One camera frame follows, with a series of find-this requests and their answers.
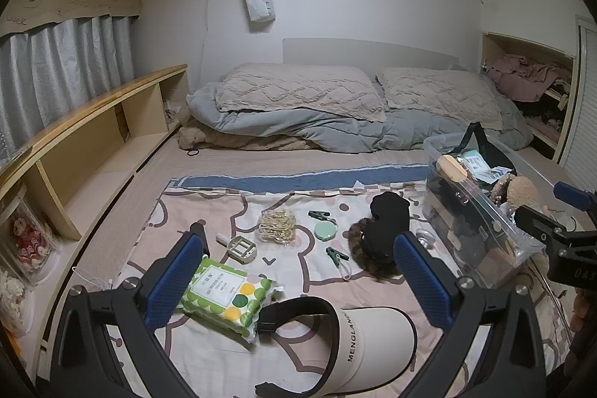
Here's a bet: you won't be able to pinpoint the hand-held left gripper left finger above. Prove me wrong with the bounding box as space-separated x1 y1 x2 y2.
47 221 210 398

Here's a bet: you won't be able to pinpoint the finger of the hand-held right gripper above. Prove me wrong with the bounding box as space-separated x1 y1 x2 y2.
553 182 597 212
514 204 572 247

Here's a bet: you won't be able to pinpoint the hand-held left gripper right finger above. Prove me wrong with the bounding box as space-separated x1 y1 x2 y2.
393 232 548 398

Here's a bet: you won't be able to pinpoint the green dotted wet wipes packet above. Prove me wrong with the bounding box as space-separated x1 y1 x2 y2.
179 257 283 345

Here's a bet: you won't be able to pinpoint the clear plastic storage box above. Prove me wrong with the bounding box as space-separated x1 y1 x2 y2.
423 134 546 289

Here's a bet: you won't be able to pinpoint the black cloth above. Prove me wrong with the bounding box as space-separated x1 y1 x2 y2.
361 192 411 263

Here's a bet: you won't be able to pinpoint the white visor cap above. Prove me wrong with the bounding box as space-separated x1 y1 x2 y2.
254 296 418 398

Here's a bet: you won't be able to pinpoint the beige plush pouch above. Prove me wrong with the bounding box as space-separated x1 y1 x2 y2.
490 174 542 212

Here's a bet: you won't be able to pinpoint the brown fur piece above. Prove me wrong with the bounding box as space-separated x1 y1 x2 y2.
347 218 402 280

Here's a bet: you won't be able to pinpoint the wooden closet niche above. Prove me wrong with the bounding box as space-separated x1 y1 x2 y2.
480 32 579 163

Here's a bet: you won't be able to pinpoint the small paper packets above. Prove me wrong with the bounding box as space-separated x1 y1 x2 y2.
466 153 509 185

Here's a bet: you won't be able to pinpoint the dark clothes pile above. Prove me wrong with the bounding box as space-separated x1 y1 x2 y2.
515 81 572 131

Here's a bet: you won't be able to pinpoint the white shutter door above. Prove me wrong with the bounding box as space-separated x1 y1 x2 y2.
557 16 597 189

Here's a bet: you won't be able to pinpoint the light wooden block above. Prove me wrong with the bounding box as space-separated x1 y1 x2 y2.
438 154 469 184

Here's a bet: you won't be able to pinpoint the beige twine bundle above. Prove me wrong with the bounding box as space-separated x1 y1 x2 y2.
257 210 298 246

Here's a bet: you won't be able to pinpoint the cartoon printed blanket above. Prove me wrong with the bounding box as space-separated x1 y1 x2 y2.
116 162 574 398

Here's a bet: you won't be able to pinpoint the pink clothes pile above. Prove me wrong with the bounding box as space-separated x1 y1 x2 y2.
485 54 572 101

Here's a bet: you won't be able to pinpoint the beige fluffy blanket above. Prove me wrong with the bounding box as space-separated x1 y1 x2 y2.
176 113 304 151

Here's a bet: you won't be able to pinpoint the clear jar of flowers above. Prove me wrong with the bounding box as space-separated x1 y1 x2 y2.
0 184 63 287

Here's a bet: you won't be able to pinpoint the beige textured pillow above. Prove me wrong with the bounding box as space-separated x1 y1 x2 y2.
375 67 504 131
215 62 389 123

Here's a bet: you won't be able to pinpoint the white dried flower bunch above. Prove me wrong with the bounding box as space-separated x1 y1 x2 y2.
0 272 29 338

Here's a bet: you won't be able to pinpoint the grey duvet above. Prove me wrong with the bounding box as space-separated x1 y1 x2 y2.
187 72 535 154

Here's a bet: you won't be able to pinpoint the wooden bedside shelf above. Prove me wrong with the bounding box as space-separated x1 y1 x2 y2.
0 63 190 352

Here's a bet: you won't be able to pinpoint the pale grey headboard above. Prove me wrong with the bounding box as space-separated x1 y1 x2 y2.
283 37 460 75

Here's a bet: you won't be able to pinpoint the grey curtain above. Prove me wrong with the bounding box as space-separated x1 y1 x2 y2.
0 16 138 168

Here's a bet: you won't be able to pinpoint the white cable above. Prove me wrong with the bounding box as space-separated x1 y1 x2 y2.
72 268 115 292

